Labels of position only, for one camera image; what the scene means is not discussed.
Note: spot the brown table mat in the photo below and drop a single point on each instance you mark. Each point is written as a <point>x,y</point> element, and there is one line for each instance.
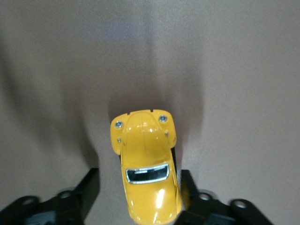
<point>150,58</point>

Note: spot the yellow beetle toy car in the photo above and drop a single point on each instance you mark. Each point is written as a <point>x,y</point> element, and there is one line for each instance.
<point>147,164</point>

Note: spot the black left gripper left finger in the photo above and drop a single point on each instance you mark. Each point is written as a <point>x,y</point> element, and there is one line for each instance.
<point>77,199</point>

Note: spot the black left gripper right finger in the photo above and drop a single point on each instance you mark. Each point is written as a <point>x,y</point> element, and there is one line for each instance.
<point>211,208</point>

